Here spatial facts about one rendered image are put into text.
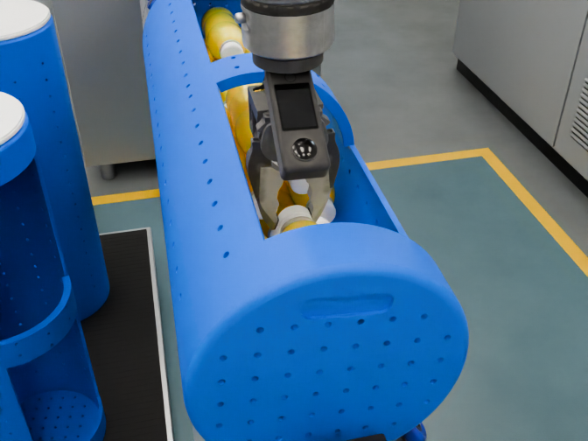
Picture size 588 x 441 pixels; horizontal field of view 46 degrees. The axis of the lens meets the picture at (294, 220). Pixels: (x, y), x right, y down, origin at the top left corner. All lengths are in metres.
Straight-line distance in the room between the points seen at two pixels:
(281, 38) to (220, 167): 0.17
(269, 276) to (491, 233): 2.20
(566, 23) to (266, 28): 2.49
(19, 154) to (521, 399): 1.54
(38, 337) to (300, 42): 0.99
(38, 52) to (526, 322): 1.68
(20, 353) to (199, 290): 0.88
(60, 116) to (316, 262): 1.32
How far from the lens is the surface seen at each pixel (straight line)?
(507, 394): 2.18
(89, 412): 1.91
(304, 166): 0.64
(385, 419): 0.75
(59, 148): 1.85
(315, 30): 0.66
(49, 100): 1.79
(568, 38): 3.06
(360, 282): 0.60
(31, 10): 1.84
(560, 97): 3.12
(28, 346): 1.49
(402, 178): 3.00
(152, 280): 2.26
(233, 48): 1.20
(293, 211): 0.77
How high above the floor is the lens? 1.61
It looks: 36 degrees down
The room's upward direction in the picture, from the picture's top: straight up
